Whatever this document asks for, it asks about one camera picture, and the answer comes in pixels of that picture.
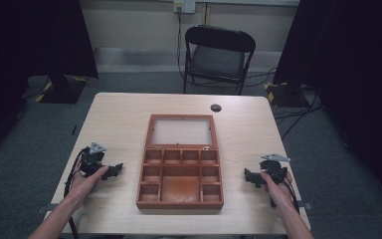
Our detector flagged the black curtain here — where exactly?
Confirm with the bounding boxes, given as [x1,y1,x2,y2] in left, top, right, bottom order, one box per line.
[0,0,99,167]
[273,0,382,213]

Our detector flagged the brown wooden compartment box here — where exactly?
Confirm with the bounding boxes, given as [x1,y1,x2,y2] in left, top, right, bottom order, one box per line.
[135,114,225,210]

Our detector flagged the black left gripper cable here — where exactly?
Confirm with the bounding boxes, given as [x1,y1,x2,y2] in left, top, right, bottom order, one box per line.
[63,147,92,239]

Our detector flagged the black folding chair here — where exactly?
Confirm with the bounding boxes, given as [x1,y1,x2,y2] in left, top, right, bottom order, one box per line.
[182,24,258,96]

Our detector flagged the person's right hand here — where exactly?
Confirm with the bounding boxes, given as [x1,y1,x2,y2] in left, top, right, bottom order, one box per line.
[260,169,294,217]

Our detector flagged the person's left hand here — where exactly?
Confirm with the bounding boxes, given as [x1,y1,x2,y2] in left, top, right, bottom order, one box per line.
[69,164,109,209]

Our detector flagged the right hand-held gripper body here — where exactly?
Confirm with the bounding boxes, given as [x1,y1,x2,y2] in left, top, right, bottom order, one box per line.
[260,152,292,185]

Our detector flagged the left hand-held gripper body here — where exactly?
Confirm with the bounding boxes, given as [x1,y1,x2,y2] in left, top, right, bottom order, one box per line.
[79,141,108,178]

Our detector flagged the black floor cables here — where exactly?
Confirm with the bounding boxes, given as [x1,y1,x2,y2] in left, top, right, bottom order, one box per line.
[245,67,324,141]

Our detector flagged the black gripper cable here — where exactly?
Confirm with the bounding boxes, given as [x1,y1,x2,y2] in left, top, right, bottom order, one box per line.
[270,180,301,214]
[63,147,92,239]

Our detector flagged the black stand base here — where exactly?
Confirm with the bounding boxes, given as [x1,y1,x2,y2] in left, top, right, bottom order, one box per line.
[34,74,90,105]
[263,81,310,109]

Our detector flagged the black wall outlet cable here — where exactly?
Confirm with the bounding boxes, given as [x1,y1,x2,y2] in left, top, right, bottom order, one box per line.
[176,9,187,81]

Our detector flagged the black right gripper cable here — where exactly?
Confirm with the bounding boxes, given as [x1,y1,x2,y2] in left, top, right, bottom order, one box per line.
[270,180,301,214]

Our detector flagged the white wall outlet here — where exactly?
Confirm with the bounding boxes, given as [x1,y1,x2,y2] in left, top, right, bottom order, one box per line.
[173,0,197,15]

